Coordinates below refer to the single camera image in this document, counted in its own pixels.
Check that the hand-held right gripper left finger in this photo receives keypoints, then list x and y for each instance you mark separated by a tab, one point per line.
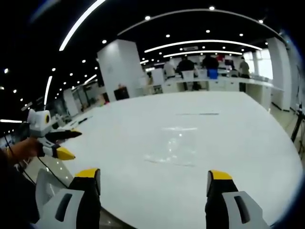
81	202

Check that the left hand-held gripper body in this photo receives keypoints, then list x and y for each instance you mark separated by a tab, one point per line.
38	121

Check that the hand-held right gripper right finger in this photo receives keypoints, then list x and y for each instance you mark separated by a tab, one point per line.
228	205

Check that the clear resealable bag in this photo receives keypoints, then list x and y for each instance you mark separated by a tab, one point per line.
171	148

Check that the person's left hand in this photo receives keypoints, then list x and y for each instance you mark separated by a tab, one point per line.
26	149

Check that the dark pen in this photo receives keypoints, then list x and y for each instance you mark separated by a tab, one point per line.
85	119

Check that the short ceiling light strip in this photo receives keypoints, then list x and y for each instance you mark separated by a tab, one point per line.
48	89

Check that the black cabinet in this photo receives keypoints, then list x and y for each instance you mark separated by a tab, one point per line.
121	93

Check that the white square pillar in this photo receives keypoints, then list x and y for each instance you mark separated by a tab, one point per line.
119	69

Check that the thin dark strip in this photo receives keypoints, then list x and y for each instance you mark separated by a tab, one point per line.
197	114

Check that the curved ceiling light strip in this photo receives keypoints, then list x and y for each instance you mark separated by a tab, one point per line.
78	23

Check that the black tripod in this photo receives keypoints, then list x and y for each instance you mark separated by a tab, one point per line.
297	124

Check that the long white counter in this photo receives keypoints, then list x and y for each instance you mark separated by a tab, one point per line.
250	87

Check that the blue box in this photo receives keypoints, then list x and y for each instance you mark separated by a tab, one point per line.
212	73

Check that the long ceiling light strip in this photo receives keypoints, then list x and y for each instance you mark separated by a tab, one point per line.
202	43

